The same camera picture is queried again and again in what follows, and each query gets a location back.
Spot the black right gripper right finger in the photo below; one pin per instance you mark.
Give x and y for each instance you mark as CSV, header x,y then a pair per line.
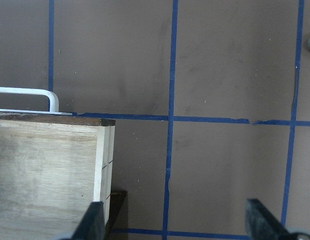
x,y
260,223

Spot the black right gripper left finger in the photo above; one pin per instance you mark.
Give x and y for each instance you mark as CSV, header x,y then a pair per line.
x,y
92,225

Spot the wooden drawer with white handle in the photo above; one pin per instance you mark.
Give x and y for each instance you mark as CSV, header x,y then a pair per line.
x,y
52,166

